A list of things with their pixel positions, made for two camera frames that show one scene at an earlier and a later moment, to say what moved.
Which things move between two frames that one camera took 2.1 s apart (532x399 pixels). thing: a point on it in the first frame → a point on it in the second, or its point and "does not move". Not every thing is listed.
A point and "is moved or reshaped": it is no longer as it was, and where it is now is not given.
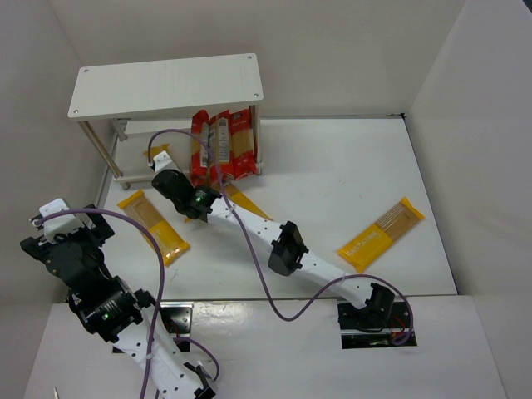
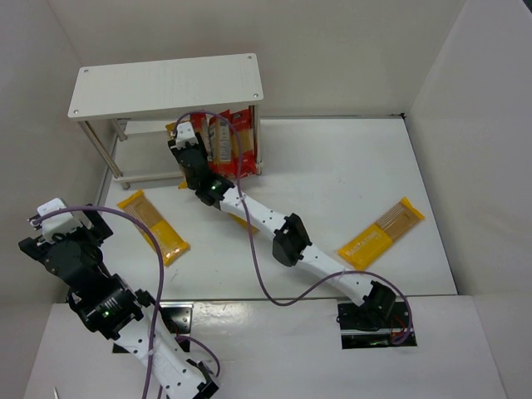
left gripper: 32,245 does not move
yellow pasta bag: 155,150 is moved or reshaped
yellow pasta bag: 138,208 does not move
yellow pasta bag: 372,239 does not move
